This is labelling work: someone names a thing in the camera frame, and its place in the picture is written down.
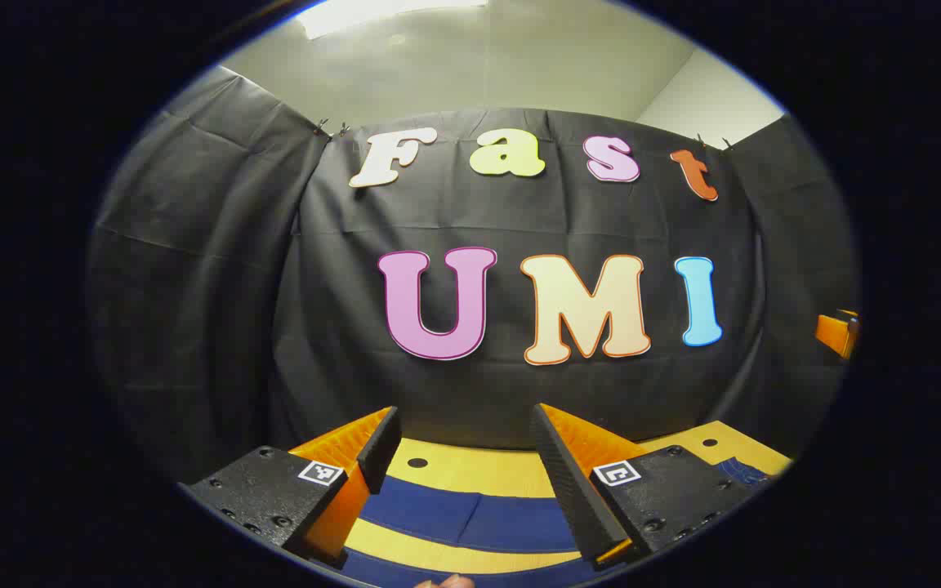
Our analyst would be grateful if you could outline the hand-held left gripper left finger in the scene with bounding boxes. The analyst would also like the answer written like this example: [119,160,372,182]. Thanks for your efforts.
[181,406,403,570]

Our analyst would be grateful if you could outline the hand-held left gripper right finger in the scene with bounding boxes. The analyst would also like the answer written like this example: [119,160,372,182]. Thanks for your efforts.
[529,403,765,570]

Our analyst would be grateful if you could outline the black backdrop cloth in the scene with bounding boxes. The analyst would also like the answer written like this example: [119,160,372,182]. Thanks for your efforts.
[87,65,859,483]

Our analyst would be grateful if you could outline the blue jeans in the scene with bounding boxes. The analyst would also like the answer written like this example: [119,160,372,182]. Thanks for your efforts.
[332,457,774,588]

